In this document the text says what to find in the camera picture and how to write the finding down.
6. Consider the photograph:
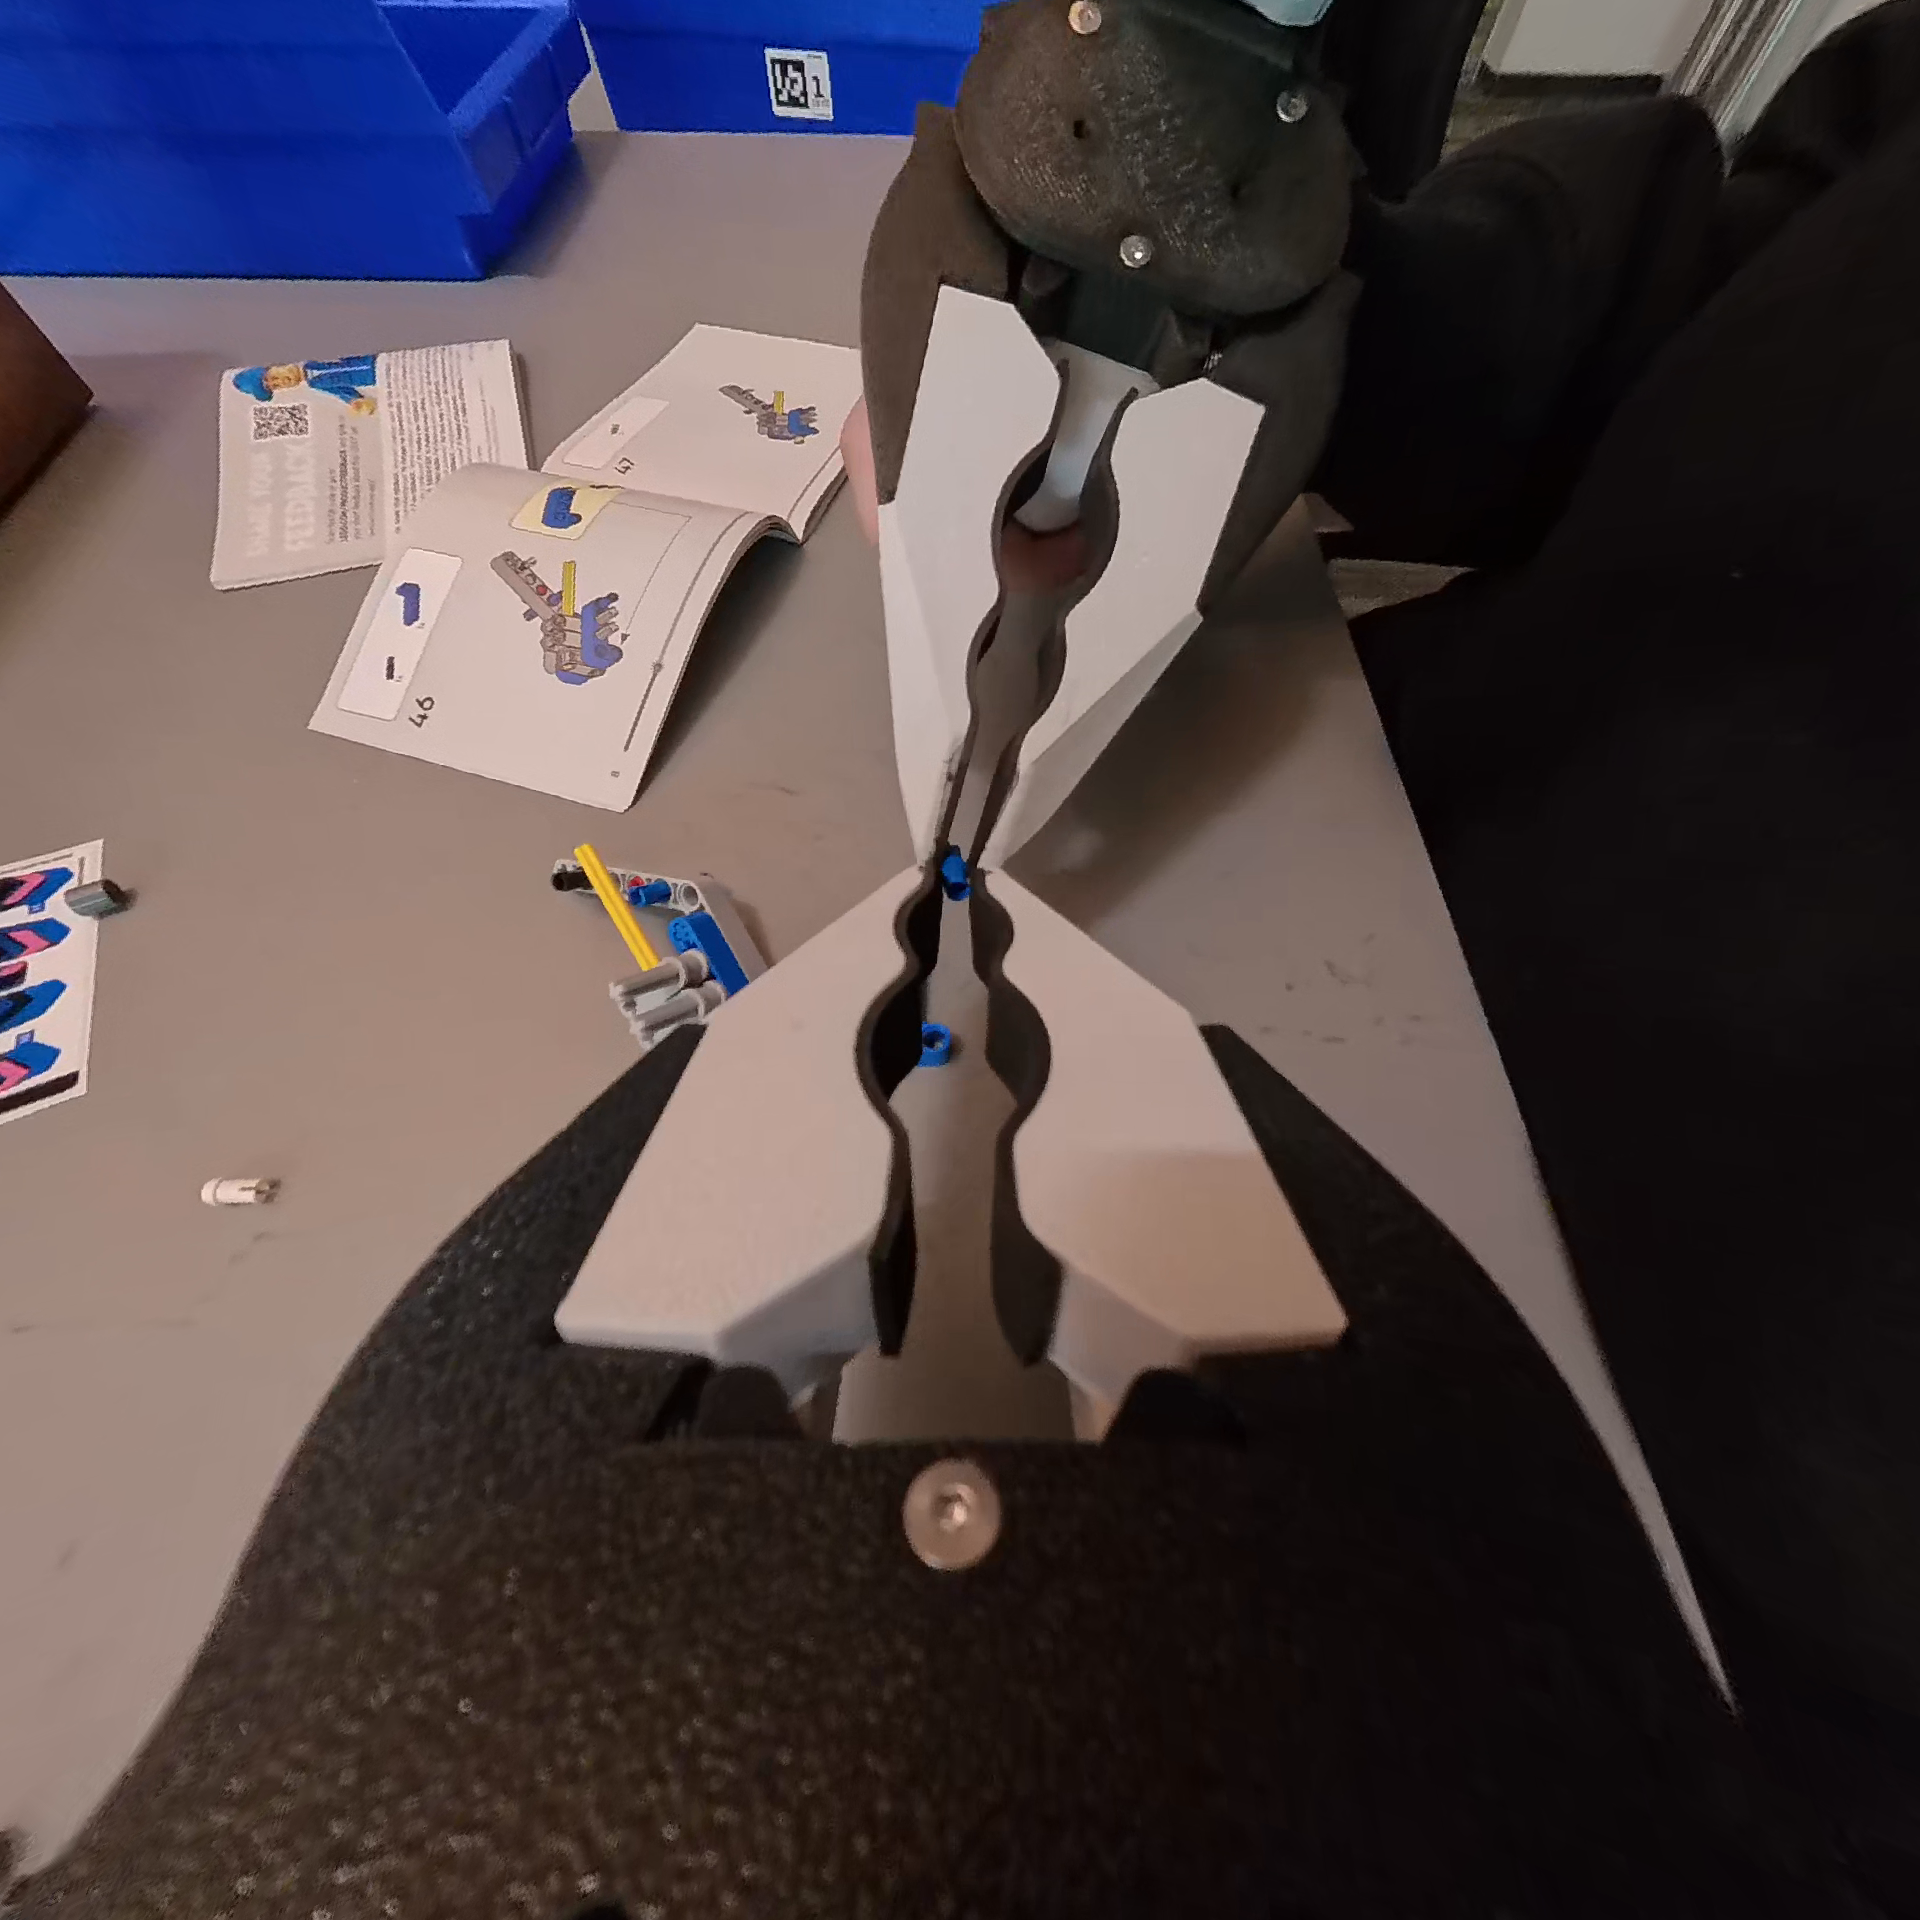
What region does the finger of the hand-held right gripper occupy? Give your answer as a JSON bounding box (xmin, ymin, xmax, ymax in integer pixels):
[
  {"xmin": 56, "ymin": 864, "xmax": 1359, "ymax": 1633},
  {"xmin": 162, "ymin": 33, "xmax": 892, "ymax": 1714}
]
[
  {"xmin": 876, "ymin": 287, "xmax": 1073, "ymax": 864},
  {"xmin": 973, "ymin": 387, "xmax": 1269, "ymax": 869}
]

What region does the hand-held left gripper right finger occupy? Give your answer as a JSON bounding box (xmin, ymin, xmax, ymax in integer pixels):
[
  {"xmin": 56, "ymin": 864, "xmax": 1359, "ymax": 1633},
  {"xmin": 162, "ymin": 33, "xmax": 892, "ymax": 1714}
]
[{"xmin": 959, "ymin": 867, "xmax": 1345, "ymax": 1434}]

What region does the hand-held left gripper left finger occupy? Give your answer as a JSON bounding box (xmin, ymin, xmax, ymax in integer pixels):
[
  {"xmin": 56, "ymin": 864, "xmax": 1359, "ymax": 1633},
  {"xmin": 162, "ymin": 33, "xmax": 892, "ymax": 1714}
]
[{"xmin": 553, "ymin": 867, "xmax": 941, "ymax": 1389}]

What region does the person's right forearm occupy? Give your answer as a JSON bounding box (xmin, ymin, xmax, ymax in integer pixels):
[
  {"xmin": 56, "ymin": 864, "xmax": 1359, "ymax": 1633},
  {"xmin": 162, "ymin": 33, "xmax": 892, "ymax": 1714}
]
[{"xmin": 1319, "ymin": 90, "xmax": 1726, "ymax": 573}]

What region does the grey blue lego assembly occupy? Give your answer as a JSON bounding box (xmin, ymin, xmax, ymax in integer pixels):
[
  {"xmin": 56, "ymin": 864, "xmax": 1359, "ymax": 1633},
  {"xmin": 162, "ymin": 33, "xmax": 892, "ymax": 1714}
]
[{"xmin": 549, "ymin": 844, "xmax": 775, "ymax": 1050}]

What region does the open lego instruction booklet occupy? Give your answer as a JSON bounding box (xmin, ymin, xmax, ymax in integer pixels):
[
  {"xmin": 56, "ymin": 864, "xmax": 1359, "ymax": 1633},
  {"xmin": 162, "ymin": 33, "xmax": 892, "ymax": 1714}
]
[{"xmin": 305, "ymin": 324, "xmax": 865, "ymax": 814}]

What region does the lego sticker sheet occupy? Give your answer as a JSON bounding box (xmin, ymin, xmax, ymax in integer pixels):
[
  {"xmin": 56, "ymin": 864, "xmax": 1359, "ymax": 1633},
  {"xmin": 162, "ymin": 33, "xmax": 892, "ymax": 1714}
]
[{"xmin": 0, "ymin": 839, "xmax": 105, "ymax": 1126}]

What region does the person's right hand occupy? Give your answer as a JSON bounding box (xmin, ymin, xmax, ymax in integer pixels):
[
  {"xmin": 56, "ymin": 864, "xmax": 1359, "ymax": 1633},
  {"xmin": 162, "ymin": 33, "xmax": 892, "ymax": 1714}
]
[{"xmin": 841, "ymin": 397, "xmax": 901, "ymax": 543}]

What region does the blue plastic bin with tag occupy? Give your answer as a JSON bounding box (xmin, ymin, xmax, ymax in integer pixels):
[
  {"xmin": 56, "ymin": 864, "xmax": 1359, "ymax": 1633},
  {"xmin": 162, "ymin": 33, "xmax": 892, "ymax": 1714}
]
[{"xmin": 576, "ymin": 0, "xmax": 995, "ymax": 137}]

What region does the person's black clothing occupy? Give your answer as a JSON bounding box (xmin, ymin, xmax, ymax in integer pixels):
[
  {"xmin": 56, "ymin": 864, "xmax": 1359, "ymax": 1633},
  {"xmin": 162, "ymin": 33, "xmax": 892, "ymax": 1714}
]
[{"xmin": 1343, "ymin": 0, "xmax": 1920, "ymax": 1920}]

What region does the printed feedback leaflet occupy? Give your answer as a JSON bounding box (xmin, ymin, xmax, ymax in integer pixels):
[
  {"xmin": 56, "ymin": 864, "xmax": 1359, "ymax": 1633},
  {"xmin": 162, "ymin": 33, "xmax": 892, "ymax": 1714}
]
[{"xmin": 209, "ymin": 339, "xmax": 532, "ymax": 596}]

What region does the brown wooden box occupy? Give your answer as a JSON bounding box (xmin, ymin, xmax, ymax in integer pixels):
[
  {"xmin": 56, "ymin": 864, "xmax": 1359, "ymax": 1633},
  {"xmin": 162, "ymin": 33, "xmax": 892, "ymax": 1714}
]
[{"xmin": 0, "ymin": 284, "xmax": 95, "ymax": 514}]

